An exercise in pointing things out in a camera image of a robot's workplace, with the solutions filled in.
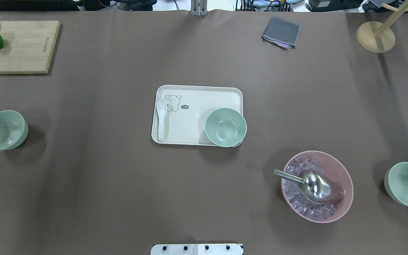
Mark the green bowl on tray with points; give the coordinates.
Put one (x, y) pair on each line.
(225, 127)

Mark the cream tray with bear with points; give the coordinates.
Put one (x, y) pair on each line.
(188, 109)

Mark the white ceramic spoon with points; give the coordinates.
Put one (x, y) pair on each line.
(161, 108)

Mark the grey folded cloth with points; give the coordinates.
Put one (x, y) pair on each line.
(282, 33)

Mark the pink bowl with ice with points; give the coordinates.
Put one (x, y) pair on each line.
(332, 169)

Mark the metal ice scoop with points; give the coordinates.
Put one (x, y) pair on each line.
(315, 186)

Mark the bamboo cutting board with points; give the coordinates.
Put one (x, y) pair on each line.
(28, 46)

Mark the wooden cup tree stand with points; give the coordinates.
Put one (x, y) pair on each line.
(378, 37)

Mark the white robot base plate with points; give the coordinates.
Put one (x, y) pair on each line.
(198, 249)

